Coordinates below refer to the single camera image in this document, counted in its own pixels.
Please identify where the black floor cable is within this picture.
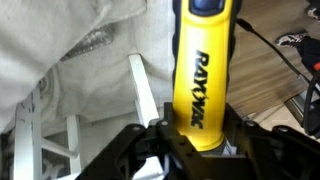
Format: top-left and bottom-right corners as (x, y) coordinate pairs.
(235, 18), (313, 86)

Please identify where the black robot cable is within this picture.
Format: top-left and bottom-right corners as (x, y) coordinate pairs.
(301, 70), (320, 137)

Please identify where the beige fabric sofa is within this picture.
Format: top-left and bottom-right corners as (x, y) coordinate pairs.
(0, 0), (178, 180)

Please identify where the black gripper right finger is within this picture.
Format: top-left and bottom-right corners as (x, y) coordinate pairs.
(223, 103), (320, 180)

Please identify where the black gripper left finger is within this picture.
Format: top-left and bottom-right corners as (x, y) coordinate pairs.
(74, 101), (198, 180)

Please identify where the grey sneaker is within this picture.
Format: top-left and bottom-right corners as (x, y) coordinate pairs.
(274, 30), (309, 48)
(304, 0), (320, 20)

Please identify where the yellow black torch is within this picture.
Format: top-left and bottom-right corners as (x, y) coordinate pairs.
(171, 0), (243, 153)

